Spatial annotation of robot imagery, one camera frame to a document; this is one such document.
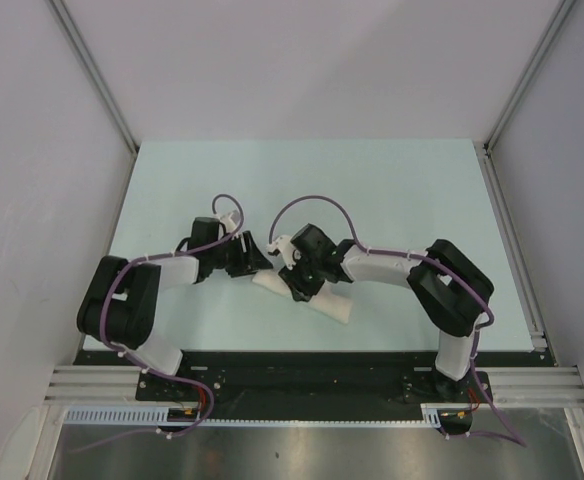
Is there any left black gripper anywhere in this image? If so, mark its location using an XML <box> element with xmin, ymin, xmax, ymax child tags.
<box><xmin>208</xmin><ymin>231</ymin><xmax>272</xmax><ymax>278</ymax></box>

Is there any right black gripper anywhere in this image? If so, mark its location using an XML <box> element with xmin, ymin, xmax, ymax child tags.
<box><xmin>279</xmin><ymin>252</ymin><xmax>325</xmax><ymax>303</ymax></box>

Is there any white cloth napkin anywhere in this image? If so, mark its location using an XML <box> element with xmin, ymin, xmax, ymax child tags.
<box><xmin>252</xmin><ymin>271</ymin><xmax>353</xmax><ymax>325</ymax></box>

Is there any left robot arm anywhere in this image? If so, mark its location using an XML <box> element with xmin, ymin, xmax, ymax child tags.
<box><xmin>77</xmin><ymin>211</ymin><xmax>272</xmax><ymax>400</ymax></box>

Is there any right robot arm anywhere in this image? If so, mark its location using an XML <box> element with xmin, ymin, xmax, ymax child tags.
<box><xmin>267</xmin><ymin>224</ymin><xmax>494</xmax><ymax>401</ymax></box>

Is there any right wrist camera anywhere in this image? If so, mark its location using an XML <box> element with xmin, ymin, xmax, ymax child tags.
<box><xmin>266</xmin><ymin>235</ymin><xmax>299</xmax><ymax>269</ymax></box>

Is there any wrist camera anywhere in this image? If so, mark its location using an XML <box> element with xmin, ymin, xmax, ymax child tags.
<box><xmin>216</xmin><ymin>210</ymin><xmax>243</xmax><ymax>233</ymax></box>
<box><xmin>266</xmin><ymin>235</ymin><xmax>299</xmax><ymax>269</ymax></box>

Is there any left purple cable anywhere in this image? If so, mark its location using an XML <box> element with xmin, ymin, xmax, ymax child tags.
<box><xmin>69</xmin><ymin>193</ymin><xmax>243</xmax><ymax>451</ymax></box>

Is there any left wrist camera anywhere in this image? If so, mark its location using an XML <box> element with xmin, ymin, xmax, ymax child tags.
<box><xmin>216</xmin><ymin>210</ymin><xmax>243</xmax><ymax>233</ymax></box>

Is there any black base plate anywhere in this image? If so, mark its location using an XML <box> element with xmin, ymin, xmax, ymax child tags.
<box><xmin>74</xmin><ymin>349</ymin><xmax>556</xmax><ymax>424</ymax></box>

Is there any white slotted cable duct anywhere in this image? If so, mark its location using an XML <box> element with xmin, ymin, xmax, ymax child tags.
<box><xmin>64</xmin><ymin>402</ymin><xmax>446</xmax><ymax>429</ymax></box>

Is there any front aluminium rail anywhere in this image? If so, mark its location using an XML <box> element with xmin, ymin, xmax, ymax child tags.
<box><xmin>44</xmin><ymin>366</ymin><xmax>584</xmax><ymax>408</ymax></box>

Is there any aluminium rail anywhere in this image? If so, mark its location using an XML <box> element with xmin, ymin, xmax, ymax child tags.
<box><xmin>475</xmin><ymin>143</ymin><xmax>550</xmax><ymax>352</ymax></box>
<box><xmin>44</xmin><ymin>366</ymin><xmax>584</xmax><ymax>408</ymax></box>

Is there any right side aluminium rail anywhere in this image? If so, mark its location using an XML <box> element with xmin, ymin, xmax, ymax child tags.
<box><xmin>475</xmin><ymin>143</ymin><xmax>550</xmax><ymax>352</ymax></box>

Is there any left aluminium corner post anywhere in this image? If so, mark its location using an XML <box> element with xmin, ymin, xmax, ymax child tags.
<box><xmin>45</xmin><ymin>0</ymin><xmax>140</xmax><ymax>156</ymax></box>

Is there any aluminium corner post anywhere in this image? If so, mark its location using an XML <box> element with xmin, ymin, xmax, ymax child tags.
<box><xmin>45</xmin><ymin>0</ymin><xmax>140</xmax><ymax>156</ymax></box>
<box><xmin>483</xmin><ymin>0</ymin><xmax>579</xmax><ymax>155</ymax></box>

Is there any right aluminium corner post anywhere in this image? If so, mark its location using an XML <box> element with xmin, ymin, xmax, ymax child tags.
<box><xmin>483</xmin><ymin>0</ymin><xmax>579</xmax><ymax>155</ymax></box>

